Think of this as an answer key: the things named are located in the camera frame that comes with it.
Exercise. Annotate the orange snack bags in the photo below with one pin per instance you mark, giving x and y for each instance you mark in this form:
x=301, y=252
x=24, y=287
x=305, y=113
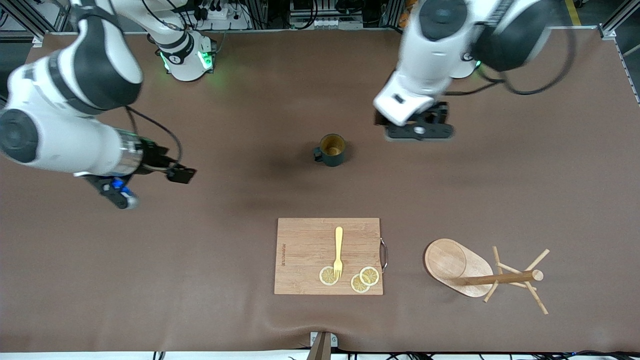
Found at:
x=406, y=15

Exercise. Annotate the white power strip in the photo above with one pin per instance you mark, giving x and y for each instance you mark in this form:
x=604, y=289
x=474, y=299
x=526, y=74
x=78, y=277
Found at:
x=220, y=20

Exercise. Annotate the yellow fork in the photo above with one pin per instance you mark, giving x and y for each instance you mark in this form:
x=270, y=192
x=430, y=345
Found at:
x=339, y=245

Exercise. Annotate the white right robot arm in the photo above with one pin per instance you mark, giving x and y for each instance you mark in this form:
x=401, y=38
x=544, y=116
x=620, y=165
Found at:
x=60, y=140

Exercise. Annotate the metal bracket with post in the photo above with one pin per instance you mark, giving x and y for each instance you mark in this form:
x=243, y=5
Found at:
x=322, y=345

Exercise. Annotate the dark green cup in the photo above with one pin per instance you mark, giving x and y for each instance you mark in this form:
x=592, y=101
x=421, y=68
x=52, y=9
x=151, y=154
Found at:
x=331, y=157

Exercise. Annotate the wooden cup rack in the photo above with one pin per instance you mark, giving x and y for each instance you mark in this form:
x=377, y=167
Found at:
x=450, y=262

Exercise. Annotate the aluminium frame profile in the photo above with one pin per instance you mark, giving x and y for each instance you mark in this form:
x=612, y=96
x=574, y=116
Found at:
x=620, y=15
x=30, y=20

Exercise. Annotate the lemon slice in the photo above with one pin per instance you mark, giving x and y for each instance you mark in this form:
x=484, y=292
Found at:
x=370, y=275
x=357, y=286
x=327, y=276

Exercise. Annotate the grey electronics box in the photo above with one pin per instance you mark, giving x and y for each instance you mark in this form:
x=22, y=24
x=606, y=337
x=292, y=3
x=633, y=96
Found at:
x=325, y=22

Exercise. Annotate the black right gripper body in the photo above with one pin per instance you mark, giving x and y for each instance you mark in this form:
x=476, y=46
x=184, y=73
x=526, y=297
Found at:
x=151, y=157

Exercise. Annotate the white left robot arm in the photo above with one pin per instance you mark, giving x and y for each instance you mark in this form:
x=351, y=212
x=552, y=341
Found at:
x=425, y=60

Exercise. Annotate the brown table mat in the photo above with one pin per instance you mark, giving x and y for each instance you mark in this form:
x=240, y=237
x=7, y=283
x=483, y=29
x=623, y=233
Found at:
x=150, y=275

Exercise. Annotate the wooden cutting board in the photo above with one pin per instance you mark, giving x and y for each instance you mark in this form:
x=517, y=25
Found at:
x=305, y=250

